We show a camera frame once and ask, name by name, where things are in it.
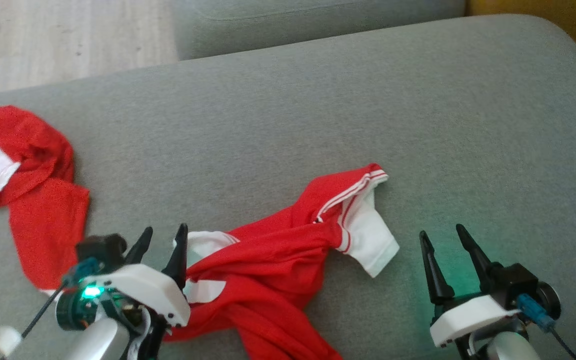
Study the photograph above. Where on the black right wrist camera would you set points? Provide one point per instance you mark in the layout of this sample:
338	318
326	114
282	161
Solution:
515	280

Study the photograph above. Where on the small grey sofa cushion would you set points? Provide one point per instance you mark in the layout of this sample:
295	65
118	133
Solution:
318	20

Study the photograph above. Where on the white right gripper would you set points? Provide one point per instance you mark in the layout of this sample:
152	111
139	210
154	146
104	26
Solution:
468	315

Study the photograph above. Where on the red shirt with white sleeves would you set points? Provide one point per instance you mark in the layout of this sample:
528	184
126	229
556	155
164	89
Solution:
268	260

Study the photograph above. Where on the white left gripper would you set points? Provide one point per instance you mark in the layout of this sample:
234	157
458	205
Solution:
143	287

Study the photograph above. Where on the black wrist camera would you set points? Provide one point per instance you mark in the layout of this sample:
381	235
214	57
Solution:
515	280
100	250

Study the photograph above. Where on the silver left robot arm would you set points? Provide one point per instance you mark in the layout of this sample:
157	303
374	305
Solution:
98	342

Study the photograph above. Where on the large grey sofa seat cushion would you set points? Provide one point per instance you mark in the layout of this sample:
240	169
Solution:
288	110

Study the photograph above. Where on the red shorts with white trim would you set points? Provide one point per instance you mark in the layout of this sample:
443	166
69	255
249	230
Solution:
43	220

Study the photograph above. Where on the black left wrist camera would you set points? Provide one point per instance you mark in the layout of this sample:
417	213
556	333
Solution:
100	250

